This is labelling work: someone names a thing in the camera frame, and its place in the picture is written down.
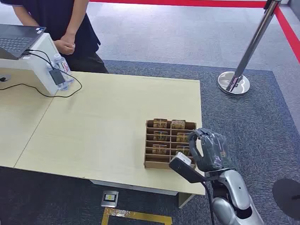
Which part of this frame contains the person's left hand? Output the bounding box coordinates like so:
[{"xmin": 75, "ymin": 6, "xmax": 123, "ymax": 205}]
[{"xmin": 60, "ymin": 32, "xmax": 76, "ymax": 48}]

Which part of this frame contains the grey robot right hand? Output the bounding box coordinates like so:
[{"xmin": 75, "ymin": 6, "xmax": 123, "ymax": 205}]
[{"xmin": 188, "ymin": 127, "xmax": 235, "ymax": 173}]

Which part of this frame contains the person's right hand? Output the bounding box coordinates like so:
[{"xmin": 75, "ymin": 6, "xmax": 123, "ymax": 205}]
[{"xmin": 53, "ymin": 40, "xmax": 75, "ymax": 56}]

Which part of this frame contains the gold patterned card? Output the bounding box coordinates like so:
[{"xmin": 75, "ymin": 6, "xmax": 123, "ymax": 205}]
[
  {"xmin": 153, "ymin": 130, "xmax": 168, "ymax": 142},
  {"xmin": 176, "ymin": 145, "xmax": 191, "ymax": 157},
  {"xmin": 176, "ymin": 132, "xmax": 191, "ymax": 143},
  {"xmin": 152, "ymin": 144, "xmax": 167, "ymax": 155},
  {"xmin": 171, "ymin": 119, "xmax": 185, "ymax": 130},
  {"xmin": 153, "ymin": 118, "xmax": 167, "ymax": 129}
]

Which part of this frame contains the person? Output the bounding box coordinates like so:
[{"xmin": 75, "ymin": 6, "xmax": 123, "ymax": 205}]
[{"xmin": 0, "ymin": 0, "xmax": 109, "ymax": 74}]

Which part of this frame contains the wooden card rack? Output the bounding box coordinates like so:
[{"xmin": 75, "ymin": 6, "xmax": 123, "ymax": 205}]
[{"xmin": 144, "ymin": 119, "xmax": 197, "ymax": 170}]

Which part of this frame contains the clear water bottle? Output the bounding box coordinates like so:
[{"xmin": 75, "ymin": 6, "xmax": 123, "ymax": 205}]
[
  {"xmin": 53, "ymin": 53, "xmax": 75, "ymax": 84},
  {"xmin": 46, "ymin": 62, "xmax": 69, "ymax": 91}
]

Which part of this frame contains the flat black device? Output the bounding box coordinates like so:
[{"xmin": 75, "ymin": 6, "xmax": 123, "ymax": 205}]
[{"xmin": 49, "ymin": 68, "xmax": 66, "ymax": 86}]

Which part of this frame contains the white laptop stand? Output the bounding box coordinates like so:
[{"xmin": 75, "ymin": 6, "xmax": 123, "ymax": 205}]
[{"xmin": 0, "ymin": 32, "xmax": 59, "ymax": 96}]

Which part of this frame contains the dark blue rug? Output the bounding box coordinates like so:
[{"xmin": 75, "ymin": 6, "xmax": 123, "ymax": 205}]
[{"xmin": 0, "ymin": 60, "xmax": 300, "ymax": 225}]

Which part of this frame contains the dark laptop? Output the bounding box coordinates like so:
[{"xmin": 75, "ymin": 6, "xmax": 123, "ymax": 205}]
[{"xmin": 0, "ymin": 23, "xmax": 47, "ymax": 60}]

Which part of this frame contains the black round floor disc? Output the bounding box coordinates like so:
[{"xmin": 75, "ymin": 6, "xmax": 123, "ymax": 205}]
[{"xmin": 272, "ymin": 178, "xmax": 300, "ymax": 220}]

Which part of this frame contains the yellow floor tape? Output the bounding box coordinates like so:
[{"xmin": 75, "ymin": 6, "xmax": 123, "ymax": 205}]
[{"xmin": 101, "ymin": 207, "xmax": 173, "ymax": 225}]

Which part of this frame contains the metal floor socket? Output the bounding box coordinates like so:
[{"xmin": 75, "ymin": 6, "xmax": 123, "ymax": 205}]
[{"xmin": 100, "ymin": 190, "xmax": 119, "ymax": 208}]

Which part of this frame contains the red barrier belt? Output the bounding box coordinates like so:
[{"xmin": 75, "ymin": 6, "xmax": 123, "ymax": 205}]
[
  {"xmin": 274, "ymin": 6, "xmax": 300, "ymax": 65},
  {"xmin": 90, "ymin": 0, "xmax": 267, "ymax": 9}
]

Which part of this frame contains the short black cable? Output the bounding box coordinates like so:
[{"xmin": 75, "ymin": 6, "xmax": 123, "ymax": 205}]
[{"xmin": 25, "ymin": 48, "xmax": 53, "ymax": 68}]

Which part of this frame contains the long black cable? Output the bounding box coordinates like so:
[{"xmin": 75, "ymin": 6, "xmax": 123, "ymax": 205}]
[{"xmin": 0, "ymin": 52, "xmax": 83, "ymax": 98}]

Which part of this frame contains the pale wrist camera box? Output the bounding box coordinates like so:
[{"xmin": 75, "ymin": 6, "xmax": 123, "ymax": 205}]
[{"xmin": 169, "ymin": 151, "xmax": 236, "ymax": 184}]

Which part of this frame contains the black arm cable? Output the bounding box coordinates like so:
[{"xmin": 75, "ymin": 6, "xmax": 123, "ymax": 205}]
[{"xmin": 201, "ymin": 181, "xmax": 216, "ymax": 225}]

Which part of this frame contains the chrome stanchion post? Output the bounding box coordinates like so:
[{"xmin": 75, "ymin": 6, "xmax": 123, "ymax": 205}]
[{"xmin": 217, "ymin": 0, "xmax": 282, "ymax": 96}]

